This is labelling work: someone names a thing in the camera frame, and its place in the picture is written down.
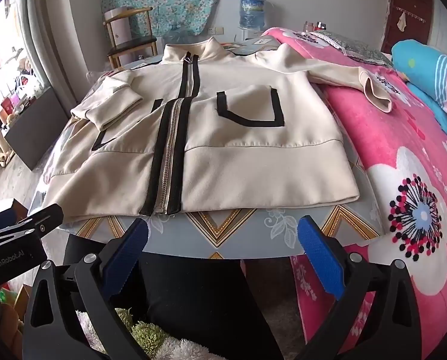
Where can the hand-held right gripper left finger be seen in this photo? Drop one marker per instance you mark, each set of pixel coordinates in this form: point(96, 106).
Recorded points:
point(128, 255)

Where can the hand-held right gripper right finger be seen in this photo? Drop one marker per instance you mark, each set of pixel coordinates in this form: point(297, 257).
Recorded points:
point(321, 258)

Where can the cream jacket with black trim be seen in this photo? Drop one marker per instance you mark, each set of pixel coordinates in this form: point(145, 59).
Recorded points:
point(227, 131)

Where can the brown cardboard box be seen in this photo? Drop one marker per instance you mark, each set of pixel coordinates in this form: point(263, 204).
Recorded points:
point(19, 205)

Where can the person's fluffy white green sweater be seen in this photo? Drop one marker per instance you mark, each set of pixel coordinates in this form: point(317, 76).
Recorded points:
point(148, 339)

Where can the person's black pants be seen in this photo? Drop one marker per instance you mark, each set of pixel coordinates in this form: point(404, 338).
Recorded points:
point(204, 300)

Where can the dark grey cabinet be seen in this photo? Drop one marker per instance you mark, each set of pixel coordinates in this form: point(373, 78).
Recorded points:
point(36, 127)

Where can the patterned blue tablecloth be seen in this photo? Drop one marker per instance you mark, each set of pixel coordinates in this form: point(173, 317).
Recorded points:
point(227, 228)

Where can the pink floral blanket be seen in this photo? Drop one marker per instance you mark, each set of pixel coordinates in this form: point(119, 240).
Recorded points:
point(403, 150)

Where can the wooden chair with dark seat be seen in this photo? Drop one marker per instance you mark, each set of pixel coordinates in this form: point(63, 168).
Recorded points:
point(133, 43)

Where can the white cylindrical box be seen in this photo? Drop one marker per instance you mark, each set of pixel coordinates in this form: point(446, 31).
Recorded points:
point(116, 26)

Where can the silver sequin cushion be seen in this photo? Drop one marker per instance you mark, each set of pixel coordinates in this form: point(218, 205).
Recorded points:
point(353, 47)

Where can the blue striped pillow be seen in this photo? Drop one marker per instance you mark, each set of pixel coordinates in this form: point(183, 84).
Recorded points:
point(429, 71)

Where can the empty clear water jug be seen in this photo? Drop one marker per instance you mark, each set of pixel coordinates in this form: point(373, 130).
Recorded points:
point(175, 34)

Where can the white water dispenser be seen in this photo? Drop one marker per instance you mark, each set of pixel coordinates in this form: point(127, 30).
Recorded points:
point(252, 33)

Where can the blue water jug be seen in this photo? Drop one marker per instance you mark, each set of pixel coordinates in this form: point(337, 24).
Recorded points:
point(252, 10)

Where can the brown door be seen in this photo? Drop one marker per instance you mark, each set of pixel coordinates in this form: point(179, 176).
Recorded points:
point(409, 3)

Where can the white wall socket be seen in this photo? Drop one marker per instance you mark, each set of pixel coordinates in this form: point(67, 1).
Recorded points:
point(216, 30)

